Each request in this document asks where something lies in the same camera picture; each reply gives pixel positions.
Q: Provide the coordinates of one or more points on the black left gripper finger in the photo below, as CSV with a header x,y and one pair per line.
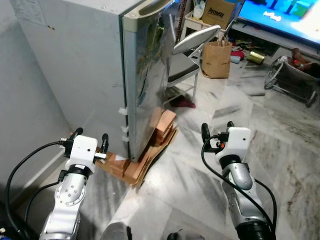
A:
x,y
104,142
76,133

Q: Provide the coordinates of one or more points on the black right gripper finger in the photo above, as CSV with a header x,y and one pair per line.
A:
x,y
205,136
230,125

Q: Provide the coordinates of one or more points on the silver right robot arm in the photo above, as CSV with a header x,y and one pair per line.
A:
x,y
242,185

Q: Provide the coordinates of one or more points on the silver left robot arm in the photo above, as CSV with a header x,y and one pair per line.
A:
x,y
67,196

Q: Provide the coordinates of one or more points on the grey fridge cabinet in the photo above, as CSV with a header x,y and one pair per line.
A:
x,y
80,65

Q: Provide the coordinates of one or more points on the brown cardboard sheet stack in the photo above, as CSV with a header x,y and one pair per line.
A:
x,y
135,167

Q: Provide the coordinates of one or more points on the red cloth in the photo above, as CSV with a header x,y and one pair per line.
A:
x,y
184,103

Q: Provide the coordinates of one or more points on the reddish wooden block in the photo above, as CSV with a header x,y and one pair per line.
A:
x,y
165,125

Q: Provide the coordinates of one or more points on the brown paper bag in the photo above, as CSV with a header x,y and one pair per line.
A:
x,y
216,60

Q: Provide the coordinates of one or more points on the gold metal can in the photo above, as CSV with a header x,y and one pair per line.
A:
x,y
256,57

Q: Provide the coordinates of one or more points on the grey left robot leg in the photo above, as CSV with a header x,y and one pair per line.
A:
x,y
115,232

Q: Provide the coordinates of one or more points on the grey robot leg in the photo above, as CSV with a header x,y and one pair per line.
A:
x,y
185,236
115,232

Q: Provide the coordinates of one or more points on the dark baby bouncer seat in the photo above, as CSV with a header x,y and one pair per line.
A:
x,y
295,75

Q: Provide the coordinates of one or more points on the grey metal folding chair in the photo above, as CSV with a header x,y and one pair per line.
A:
x,y
192,42

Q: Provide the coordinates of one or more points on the grey right robot leg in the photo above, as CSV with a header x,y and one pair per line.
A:
x,y
185,236

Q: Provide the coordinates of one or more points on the brown printed cardboard box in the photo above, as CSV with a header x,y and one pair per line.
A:
x,y
220,11

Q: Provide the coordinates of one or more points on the flat screen television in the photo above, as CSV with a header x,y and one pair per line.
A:
x,y
285,15

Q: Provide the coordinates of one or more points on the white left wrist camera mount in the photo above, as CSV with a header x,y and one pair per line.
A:
x,y
82,150

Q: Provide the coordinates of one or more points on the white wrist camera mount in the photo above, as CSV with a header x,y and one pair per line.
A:
x,y
235,142
82,150

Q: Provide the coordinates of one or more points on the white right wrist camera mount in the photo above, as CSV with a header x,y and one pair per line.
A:
x,y
235,142

